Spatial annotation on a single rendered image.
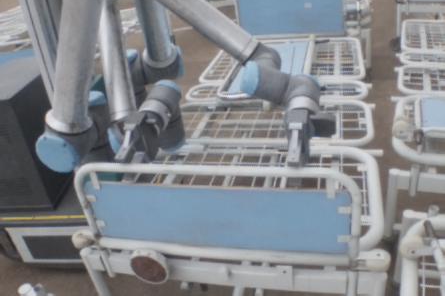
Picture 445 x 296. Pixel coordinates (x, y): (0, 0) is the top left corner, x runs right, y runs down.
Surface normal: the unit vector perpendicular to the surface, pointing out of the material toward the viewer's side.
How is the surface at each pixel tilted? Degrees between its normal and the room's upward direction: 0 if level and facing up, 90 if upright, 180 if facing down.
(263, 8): 91
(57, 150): 94
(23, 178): 90
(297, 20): 91
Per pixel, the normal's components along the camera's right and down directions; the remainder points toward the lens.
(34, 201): -0.05, 0.49
